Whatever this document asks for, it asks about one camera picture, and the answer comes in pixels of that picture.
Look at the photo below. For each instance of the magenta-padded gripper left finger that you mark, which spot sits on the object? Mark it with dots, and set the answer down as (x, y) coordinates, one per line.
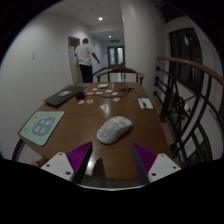
(60, 165)

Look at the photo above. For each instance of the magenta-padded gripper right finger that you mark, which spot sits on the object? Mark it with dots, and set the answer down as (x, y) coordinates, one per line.
(163, 166)

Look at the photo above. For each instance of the white perforated computer mouse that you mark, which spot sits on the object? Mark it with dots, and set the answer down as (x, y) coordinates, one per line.
(113, 130)

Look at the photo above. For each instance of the light green printed mouse pad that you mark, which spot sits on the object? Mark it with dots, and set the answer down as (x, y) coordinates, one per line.
(41, 127)

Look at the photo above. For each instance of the white paper sheet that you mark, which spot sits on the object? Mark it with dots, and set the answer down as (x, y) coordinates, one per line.
(148, 104)

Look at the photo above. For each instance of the black pen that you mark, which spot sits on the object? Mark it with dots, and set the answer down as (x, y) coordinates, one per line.
(143, 103)

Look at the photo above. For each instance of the small beige card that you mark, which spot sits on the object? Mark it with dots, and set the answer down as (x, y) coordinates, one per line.
(81, 102)

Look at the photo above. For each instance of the black closed laptop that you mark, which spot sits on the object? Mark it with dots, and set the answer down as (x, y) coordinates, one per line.
(63, 96)

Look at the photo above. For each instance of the small pinkish card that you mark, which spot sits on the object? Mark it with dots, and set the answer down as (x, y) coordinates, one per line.
(116, 99)
(90, 101)

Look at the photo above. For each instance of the small black box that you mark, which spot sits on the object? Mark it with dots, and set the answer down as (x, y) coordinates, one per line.
(80, 95)

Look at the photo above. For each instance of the small white card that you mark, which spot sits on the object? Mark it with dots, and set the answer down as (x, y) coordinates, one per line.
(109, 90)
(94, 89)
(115, 94)
(104, 107)
(99, 93)

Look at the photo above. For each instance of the flat white box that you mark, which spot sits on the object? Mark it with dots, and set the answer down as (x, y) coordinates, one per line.
(103, 85)

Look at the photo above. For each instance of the wooden armchair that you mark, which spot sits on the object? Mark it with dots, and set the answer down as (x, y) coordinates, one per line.
(120, 70)

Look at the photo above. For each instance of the open white doorway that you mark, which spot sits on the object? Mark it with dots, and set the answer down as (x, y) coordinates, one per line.
(72, 60)

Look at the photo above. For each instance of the black railing with wooden handrail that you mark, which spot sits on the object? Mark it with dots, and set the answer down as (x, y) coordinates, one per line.
(186, 62)

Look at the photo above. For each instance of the dark framed window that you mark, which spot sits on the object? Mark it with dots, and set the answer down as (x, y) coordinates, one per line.
(185, 56)

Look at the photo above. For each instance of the person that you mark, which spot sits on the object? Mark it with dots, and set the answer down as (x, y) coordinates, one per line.
(84, 55)

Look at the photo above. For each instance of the glass double door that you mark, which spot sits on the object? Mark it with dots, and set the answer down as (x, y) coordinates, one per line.
(116, 55)

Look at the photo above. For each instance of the green exit sign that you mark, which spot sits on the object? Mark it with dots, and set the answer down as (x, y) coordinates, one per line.
(115, 41)

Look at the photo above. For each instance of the white wall switch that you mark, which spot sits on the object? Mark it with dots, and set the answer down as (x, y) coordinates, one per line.
(33, 56)

